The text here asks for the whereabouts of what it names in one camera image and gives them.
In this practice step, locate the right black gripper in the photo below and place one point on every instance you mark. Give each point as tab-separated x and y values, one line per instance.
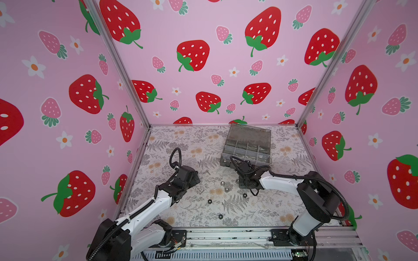
244	170

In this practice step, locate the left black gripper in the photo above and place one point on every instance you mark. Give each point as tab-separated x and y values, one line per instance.
193	182

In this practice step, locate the grey plastic compartment box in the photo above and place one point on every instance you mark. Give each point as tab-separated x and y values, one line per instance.
247	143

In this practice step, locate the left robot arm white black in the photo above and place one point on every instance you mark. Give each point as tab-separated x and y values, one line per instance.
131	234

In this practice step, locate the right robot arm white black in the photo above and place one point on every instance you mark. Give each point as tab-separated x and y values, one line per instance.
323	202

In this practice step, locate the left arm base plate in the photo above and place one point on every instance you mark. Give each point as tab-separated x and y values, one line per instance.
170	240

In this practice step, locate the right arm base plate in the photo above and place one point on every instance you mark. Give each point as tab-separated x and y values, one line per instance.
285	237

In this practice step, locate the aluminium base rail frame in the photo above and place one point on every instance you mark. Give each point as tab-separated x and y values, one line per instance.
251	244

